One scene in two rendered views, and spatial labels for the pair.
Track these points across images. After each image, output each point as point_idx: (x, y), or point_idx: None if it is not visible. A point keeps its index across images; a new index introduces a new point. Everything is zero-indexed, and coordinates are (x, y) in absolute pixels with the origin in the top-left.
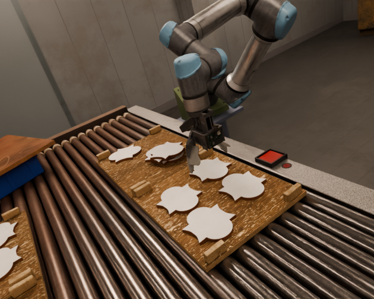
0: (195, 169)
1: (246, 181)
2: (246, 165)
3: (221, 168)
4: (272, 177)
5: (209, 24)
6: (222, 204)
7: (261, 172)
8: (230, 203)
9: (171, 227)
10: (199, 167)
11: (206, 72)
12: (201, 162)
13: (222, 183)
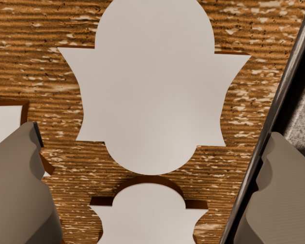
0: (100, 40)
1: (162, 229)
2: (243, 172)
3: (176, 144)
4: (214, 238)
5: None
6: (76, 221)
7: (222, 218)
8: (92, 229)
9: None
10: (129, 42)
11: None
12: (168, 11)
13: (117, 195)
